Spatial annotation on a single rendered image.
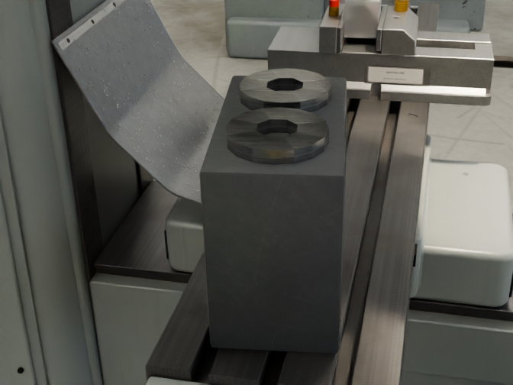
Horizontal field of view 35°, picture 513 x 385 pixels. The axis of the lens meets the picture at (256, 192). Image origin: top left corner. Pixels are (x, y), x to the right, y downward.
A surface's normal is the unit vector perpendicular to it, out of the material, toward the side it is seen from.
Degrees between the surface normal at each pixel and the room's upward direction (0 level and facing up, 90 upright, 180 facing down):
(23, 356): 89
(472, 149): 0
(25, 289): 89
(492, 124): 0
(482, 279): 90
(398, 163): 0
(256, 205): 90
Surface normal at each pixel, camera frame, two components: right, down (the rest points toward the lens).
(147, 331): -0.22, 0.48
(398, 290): -0.02, -0.87
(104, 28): 0.86, -0.31
